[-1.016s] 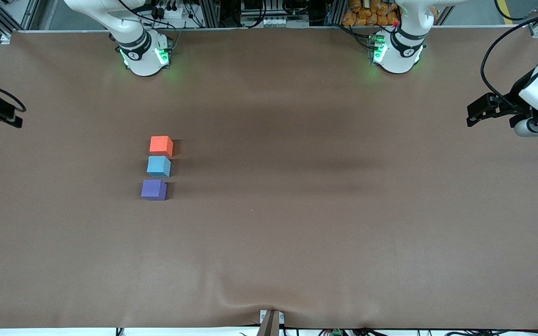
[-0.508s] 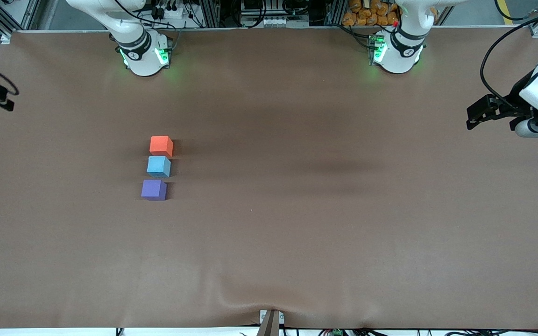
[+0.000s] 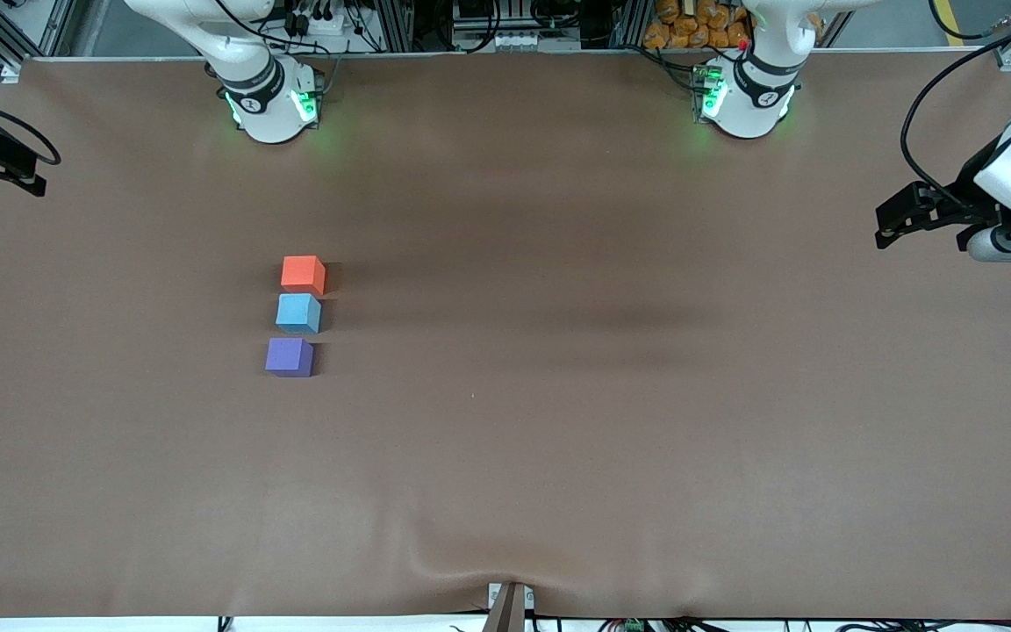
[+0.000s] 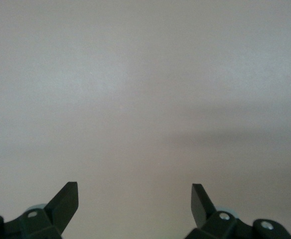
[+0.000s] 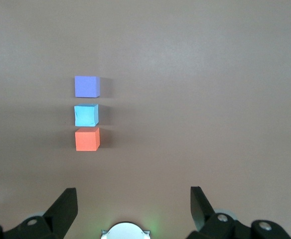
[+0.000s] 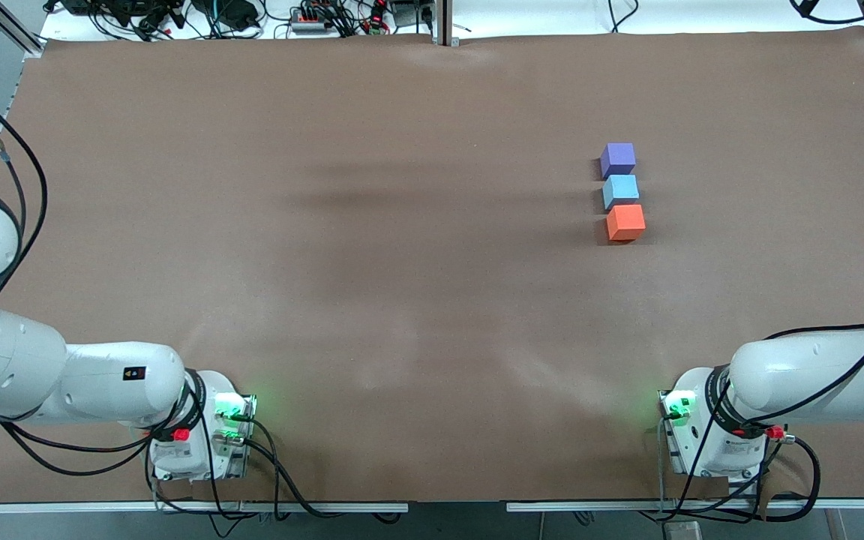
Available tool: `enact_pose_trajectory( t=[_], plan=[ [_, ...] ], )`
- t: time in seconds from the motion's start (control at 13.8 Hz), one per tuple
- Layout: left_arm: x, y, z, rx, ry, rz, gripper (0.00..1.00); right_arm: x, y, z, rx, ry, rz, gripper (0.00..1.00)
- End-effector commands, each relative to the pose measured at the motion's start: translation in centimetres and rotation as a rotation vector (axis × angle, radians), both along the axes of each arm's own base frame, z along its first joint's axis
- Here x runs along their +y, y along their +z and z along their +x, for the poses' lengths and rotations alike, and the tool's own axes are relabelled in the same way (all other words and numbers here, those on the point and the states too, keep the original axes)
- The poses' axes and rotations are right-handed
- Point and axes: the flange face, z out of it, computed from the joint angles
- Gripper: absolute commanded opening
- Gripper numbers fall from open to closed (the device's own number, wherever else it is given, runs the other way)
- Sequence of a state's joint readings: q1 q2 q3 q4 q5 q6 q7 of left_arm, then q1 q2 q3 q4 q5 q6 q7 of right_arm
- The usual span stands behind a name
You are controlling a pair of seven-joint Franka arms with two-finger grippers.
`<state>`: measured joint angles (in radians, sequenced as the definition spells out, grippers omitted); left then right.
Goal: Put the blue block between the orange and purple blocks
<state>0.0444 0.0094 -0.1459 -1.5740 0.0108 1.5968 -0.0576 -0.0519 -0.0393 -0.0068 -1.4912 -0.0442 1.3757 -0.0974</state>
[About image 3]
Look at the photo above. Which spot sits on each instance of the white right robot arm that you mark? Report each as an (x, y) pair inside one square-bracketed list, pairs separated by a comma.
[(268, 105)]

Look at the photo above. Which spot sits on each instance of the brown wooden post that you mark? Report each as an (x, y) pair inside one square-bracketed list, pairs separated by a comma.
[(507, 614)]

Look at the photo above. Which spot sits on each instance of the green terminal connector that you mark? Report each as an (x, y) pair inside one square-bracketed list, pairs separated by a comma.
[(634, 626)]

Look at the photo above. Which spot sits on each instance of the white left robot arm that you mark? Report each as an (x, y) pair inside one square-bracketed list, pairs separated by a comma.
[(747, 96)]

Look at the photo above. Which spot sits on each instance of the orange foam block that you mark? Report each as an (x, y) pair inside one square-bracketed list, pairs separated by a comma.
[(302, 275)]

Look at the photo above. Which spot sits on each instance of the orange mesh bag pile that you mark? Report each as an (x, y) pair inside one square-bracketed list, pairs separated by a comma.
[(681, 31)]

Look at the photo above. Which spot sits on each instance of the brown table cloth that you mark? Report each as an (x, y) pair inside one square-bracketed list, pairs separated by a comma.
[(558, 456)]

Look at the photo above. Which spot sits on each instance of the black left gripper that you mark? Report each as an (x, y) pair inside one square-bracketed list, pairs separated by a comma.
[(967, 190)]

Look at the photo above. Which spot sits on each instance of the small white socket strip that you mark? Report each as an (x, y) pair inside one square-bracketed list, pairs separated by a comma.
[(519, 40)]

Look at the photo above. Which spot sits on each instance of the white power strip with plugs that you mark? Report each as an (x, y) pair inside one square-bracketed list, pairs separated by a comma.
[(330, 26)]

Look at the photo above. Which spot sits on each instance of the light blue foam block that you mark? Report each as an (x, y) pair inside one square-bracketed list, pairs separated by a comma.
[(298, 313)]

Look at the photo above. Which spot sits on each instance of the purple foam block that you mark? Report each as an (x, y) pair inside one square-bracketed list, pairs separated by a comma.
[(288, 356)]

